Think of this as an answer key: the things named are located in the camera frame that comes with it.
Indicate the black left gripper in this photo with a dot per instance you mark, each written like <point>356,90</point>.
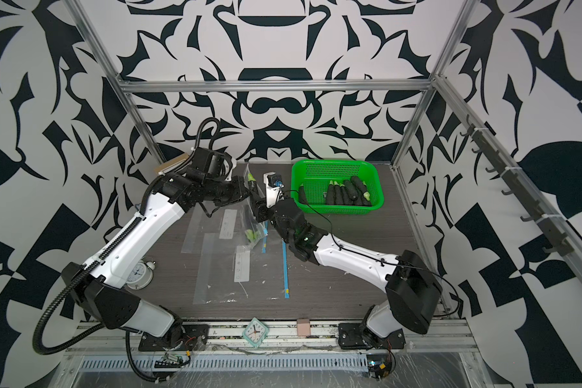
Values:
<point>237,184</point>

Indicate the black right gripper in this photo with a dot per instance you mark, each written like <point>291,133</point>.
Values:
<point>261,208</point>

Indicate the lifted clear zip-top bag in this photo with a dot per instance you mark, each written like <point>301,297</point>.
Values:
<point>250,213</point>

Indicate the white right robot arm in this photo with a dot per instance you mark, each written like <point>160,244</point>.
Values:
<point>412,290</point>

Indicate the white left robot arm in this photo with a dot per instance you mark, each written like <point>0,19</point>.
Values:
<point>102,292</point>

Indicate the far clear zip-top bag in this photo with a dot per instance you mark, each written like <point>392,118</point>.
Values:
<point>222,233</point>

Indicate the near clear zip-top bag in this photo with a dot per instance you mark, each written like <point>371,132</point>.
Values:
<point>233,271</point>

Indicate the gold framed plant picture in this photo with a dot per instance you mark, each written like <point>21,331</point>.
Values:
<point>175,164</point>

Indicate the green plastic basket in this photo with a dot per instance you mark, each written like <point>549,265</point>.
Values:
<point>329,188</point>

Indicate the small pink block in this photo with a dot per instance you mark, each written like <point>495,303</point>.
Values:
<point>303,327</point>

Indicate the white twin-bell alarm clock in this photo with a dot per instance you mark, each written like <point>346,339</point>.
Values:
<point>142,275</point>

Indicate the mint square clock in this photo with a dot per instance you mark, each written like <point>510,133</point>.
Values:
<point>255,332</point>

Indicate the small green circuit board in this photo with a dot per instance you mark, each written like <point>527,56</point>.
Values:
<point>177,361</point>

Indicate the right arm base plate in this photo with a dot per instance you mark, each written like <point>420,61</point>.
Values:
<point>355,336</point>

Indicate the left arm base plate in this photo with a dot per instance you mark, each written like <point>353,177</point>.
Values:
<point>188,337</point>

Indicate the white perforated cable duct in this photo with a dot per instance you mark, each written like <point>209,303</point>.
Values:
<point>235,363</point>

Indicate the black wall hook rail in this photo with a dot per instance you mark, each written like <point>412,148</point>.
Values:
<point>521,187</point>

